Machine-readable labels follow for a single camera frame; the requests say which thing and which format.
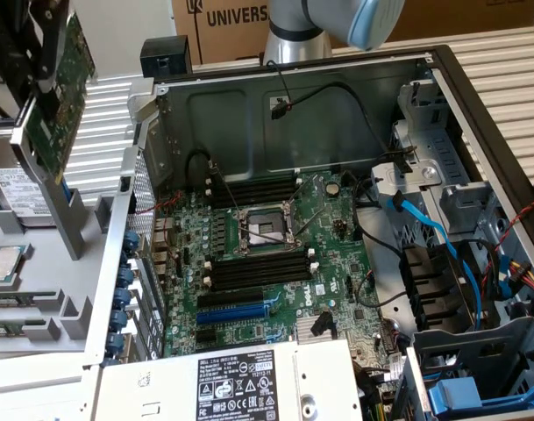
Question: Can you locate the long blue expansion slot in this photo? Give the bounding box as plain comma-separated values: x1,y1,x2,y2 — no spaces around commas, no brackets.
196,304,268,326

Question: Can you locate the small black box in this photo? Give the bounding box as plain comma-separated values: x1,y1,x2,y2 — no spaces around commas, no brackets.
139,36,194,83

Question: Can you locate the red black twisted wire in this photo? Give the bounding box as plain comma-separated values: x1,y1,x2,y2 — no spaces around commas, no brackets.
134,190,184,217
496,199,534,249

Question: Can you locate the silver power supply with label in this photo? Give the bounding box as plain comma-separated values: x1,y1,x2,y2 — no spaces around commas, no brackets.
89,337,365,421

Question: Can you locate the black wire with power connector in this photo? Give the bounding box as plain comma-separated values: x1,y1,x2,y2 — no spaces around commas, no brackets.
265,59,403,168

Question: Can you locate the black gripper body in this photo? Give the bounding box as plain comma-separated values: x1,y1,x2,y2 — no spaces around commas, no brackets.
0,0,34,84

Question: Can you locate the short blue wire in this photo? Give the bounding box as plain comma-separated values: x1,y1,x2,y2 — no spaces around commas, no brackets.
494,252,513,302

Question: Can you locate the Universal Robots cardboard box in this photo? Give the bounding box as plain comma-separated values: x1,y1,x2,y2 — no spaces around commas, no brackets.
170,0,274,67

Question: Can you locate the green RAM stick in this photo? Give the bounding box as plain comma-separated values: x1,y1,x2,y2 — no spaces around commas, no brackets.
0,292,36,307
0,318,47,337

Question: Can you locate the CPU socket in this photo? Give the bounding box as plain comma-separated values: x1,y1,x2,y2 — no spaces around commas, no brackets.
234,202,303,256

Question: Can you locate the open metal PC case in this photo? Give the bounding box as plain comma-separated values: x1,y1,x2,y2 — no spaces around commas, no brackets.
84,43,534,421

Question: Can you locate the grey parts rack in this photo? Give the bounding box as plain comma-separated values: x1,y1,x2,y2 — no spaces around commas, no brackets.
0,131,124,359

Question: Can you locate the blue disk caddy handle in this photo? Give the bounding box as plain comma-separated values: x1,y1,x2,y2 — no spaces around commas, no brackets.
427,375,534,416

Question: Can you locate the thin metal locking lever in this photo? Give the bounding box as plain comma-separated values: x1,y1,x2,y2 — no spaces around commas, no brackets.
242,224,303,246
210,165,249,223

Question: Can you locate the plain brown cardboard box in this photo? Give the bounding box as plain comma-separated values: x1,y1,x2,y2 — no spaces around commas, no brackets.
330,0,534,50

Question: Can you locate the red yellow wire bundle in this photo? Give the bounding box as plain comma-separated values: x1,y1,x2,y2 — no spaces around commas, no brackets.
507,260,534,303

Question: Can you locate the thin black wire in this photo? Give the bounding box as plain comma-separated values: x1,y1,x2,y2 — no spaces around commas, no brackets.
352,169,403,260

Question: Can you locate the green GPU card black heatsink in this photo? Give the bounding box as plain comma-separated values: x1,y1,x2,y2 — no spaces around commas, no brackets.
10,11,97,177

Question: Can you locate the green Dell motherboard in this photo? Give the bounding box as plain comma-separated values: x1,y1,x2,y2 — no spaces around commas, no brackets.
151,168,410,374

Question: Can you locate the long black expansion slot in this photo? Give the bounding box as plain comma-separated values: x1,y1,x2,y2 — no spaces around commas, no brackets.
196,288,265,310

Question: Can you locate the grey disk bay cage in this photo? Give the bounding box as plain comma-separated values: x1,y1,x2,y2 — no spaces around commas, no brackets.
400,315,534,421

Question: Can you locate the silver metal disk bay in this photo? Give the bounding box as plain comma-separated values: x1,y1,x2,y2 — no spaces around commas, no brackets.
370,80,498,240

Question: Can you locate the black plastic card holder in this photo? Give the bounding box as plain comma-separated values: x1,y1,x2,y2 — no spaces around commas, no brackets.
399,244,474,331

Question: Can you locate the silver chipset heatsink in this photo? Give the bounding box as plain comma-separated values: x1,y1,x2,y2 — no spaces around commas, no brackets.
295,315,334,342

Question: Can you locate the silver CPU chip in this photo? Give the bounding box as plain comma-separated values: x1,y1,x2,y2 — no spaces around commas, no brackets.
0,245,25,282

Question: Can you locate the silver hard disk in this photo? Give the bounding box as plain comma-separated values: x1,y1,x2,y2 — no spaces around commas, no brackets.
0,166,60,229

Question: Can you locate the long blue SATA wire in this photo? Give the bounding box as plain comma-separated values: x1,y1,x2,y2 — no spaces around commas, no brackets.
387,191,485,332

